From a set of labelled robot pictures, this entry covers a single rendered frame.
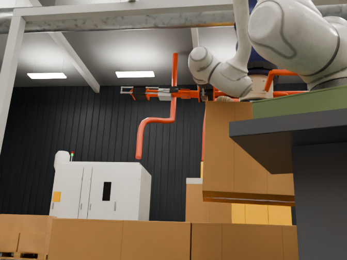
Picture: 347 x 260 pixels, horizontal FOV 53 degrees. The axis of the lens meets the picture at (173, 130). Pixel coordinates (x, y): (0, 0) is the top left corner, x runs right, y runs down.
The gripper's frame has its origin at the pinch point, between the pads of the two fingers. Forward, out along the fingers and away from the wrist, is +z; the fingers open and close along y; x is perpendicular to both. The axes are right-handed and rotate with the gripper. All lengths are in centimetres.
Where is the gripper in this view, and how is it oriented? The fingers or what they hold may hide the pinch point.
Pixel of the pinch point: (204, 94)
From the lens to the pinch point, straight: 182.9
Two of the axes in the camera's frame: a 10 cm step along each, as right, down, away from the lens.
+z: 1.4, 3.1, 9.4
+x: 9.9, -0.1, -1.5
